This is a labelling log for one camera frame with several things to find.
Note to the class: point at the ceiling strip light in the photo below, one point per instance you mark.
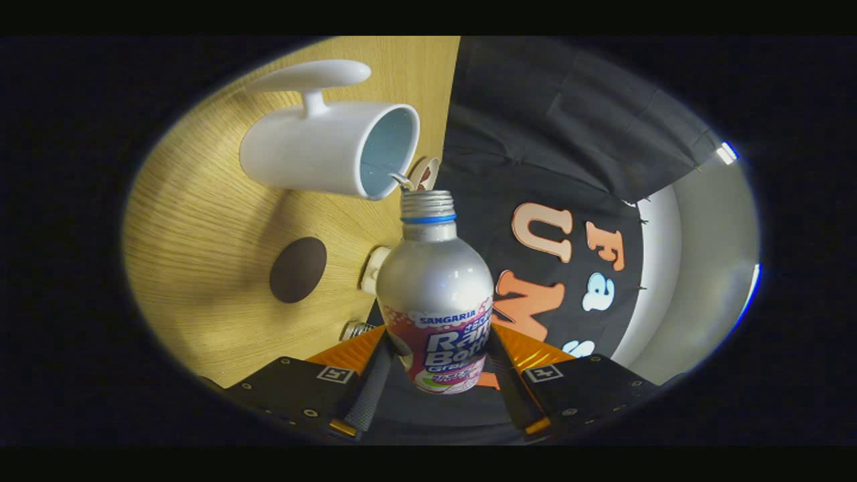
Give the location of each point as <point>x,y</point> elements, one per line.
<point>726,152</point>

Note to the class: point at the dark brown round coaster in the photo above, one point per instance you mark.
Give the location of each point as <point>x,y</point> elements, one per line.
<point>298,270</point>

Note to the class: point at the silver juice bottle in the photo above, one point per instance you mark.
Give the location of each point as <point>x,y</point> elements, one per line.
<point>434,281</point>

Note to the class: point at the white cup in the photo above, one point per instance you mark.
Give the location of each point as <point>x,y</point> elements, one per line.
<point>308,150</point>

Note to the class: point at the wooden table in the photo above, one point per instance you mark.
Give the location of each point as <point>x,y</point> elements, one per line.
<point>201,254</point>

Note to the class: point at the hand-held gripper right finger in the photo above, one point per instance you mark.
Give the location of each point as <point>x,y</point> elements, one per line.
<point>515,402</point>

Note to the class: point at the white toaster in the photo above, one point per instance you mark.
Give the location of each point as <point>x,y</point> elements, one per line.
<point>373,271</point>

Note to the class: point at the white plate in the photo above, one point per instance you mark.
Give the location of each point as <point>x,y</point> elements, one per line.
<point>428,167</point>

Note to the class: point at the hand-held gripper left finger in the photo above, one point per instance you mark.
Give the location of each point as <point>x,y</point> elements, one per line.
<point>365,402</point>

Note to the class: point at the black backdrop cloth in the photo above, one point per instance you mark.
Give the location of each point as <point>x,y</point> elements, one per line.
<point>535,134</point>

